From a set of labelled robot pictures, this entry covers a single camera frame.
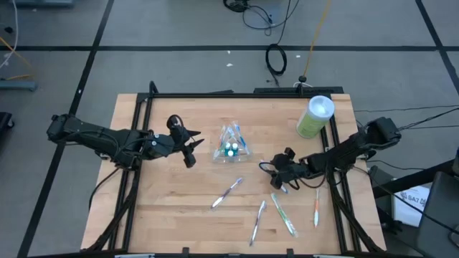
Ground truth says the long green toothbrush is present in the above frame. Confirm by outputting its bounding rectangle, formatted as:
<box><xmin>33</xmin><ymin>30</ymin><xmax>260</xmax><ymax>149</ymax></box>
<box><xmin>269</xmin><ymin>191</ymin><xmax>299</xmax><ymax>239</ymax></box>

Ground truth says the coiled black cable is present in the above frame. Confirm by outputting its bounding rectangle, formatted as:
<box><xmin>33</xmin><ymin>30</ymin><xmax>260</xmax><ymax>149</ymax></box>
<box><xmin>264</xmin><ymin>42</ymin><xmax>289</xmax><ymax>87</ymax></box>

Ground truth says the black floor object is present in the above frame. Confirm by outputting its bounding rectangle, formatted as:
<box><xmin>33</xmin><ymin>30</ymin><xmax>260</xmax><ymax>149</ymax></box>
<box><xmin>0</xmin><ymin>111</ymin><xmax>15</xmax><ymax>132</ymax></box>

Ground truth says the gray desk foot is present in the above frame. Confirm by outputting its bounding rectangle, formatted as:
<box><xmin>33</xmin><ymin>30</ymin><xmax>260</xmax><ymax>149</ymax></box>
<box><xmin>0</xmin><ymin>79</ymin><xmax>38</xmax><ymax>92</ymax></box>
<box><xmin>13</xmin><ymin>0</ymin><xmax>75</xmax><ymax>9</ymax></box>

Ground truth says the clear acrylic toothbrush holder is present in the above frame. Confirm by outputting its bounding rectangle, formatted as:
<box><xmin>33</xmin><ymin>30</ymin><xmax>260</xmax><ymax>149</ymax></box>
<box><xmin>212</xmin><ymin>121</ymin><xmax>253</xmax><ymax>164</ymax></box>

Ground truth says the black diagonal beam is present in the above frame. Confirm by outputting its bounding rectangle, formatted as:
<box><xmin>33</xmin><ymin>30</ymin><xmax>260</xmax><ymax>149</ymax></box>
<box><xmin>371</xmin><ymin>159</ymin><xmax>459</xmax><ymax>199</ymax></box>

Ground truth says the dark gray panel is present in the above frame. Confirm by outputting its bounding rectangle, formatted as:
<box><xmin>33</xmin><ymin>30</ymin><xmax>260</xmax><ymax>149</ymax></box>
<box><xmin>415</xmin><ymin>171</ymin><xmax>459</xmax><ymax>258</ymax></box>

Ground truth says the black aluminium table frame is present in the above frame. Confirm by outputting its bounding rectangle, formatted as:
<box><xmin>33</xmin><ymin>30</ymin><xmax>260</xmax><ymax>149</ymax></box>
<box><xmin>80</xmin><ymin>80</ymin><xmax>387</xmax><ymax>258</ymax></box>

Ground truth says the white printed paper sheet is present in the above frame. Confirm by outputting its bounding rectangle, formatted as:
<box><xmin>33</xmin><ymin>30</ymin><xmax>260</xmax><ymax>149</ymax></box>
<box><xmin>392</xmin><ymin>185</ymin><xmax>431</xmax><ymax>229</ymax></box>

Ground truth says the thin white cable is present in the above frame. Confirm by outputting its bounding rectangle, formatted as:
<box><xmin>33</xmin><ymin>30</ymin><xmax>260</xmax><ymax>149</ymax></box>
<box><xmin>0</xmin><ymin>0</ymin><xmax>19</xmax><ymax>71</ymax></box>

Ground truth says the orange white toothbrush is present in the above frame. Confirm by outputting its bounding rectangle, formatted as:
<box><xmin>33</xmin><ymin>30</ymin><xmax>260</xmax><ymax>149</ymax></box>
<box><xmin>313</xmin><ymin>188</ymin><xmax>321</xmax><ymax>229</ymax></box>

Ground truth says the green wipes canister white lid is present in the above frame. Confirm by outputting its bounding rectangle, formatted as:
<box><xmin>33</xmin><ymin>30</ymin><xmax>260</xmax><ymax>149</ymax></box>
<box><xmin>295</xmin><ymin>95</ymin><xmax>336</xmax><ymax>139</ymax></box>

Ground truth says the purple toothbrush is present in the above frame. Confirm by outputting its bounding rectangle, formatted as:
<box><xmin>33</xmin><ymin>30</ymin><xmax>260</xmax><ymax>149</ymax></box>
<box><xmin>210</xmin><ymin>177</ymin><xmax>245</xmax><ymax>210</ymax></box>
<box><xmin>249</xmin><ymin>199</ymin><xmax>268</xmax><ymax>247</ymax></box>

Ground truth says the thin yellow floor cable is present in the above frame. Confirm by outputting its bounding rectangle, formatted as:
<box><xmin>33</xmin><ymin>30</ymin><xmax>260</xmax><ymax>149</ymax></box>
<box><xmin>0</xmin><ymin>35</ymin><xmax>35</xmax><ymax>82</ymax></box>

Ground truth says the thin black cable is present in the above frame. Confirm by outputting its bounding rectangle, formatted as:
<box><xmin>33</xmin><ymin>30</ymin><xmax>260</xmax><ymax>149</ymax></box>
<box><xmin>397</xmin><ymin>106</ymin><xmax>459</xmax><ymax>132</ymax></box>
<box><xmin>354</xmin><ymin>105</ymin><xmax>459</xmax><ymax>113</ymax></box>

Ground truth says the long yellow cable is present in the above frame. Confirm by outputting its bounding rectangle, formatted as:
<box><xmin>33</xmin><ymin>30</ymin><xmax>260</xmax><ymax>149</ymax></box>
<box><xmin>303</xmin><ymin>0</ymin><xmax>333</xmax><ymax>79</ymax></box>

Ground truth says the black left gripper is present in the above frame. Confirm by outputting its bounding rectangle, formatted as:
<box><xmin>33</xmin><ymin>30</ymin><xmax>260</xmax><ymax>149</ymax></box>
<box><xmin>166</xmin><ymin>115</ymin><xmax>206</xmax><ymax>168</ymax></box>

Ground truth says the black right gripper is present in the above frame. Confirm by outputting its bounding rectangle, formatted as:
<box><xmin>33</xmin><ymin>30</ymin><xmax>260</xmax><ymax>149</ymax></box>
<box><xmin>270</xmin><ymin>146</ymin><xmax>306</xmax><ymax>190</ymax></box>

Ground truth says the tangled black floor cable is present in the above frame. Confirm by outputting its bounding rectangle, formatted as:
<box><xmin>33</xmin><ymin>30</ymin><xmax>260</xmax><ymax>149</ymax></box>
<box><xmin>222</xmin><ymin>0</ymin><xmax>301</xmax><ymax>37</ymax></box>

